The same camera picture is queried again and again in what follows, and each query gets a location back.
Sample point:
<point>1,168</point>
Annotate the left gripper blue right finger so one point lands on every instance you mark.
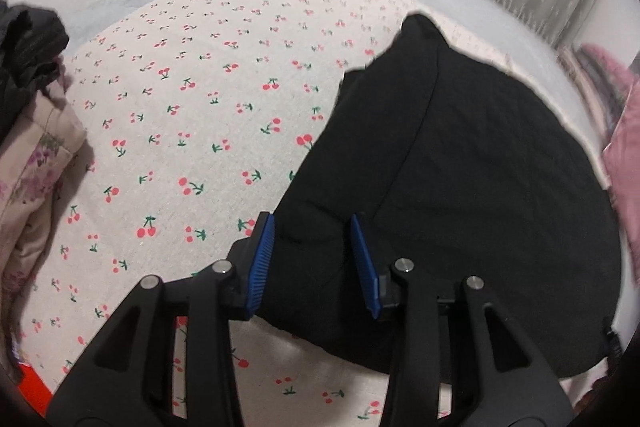
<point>371,252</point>

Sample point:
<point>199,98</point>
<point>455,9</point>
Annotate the beige floral garment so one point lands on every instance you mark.
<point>41,144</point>

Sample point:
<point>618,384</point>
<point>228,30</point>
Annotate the cherry print sheet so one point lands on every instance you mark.
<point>199,113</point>

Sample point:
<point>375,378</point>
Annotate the pink velvet pillow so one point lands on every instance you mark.
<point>621,157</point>

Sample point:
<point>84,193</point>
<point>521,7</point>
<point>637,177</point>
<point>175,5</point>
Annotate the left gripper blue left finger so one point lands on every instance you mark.
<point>251,258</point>

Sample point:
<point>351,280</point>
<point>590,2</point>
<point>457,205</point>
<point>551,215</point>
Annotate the folded striped bedding stack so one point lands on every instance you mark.
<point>603,83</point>

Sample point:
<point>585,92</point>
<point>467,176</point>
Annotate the black long coat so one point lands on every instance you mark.
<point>463,170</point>

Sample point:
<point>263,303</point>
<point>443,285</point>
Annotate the black clothes pile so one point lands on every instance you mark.
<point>32,39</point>

